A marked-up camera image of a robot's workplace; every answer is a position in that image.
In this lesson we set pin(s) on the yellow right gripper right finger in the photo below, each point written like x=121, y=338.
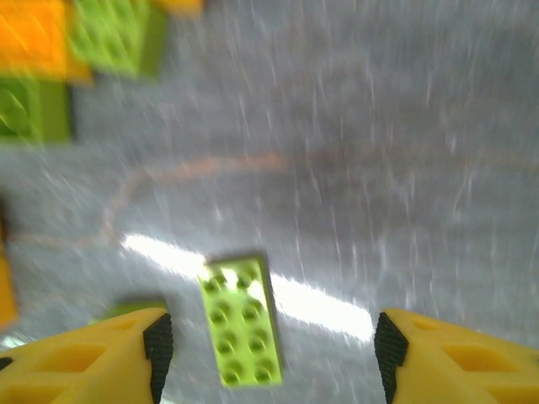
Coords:
x=467, y=366

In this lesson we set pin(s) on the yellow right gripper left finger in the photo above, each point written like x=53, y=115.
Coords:
x=76, y=366

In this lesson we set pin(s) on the long green lego brick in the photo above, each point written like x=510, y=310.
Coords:
x=25, y=109
x=240, y=332

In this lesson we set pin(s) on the orange lego brick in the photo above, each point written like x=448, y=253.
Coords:
x=177, y=5
x=29, y=38
x=6, y=290

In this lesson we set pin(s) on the small green lego brick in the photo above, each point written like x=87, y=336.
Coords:
x=109, y=38

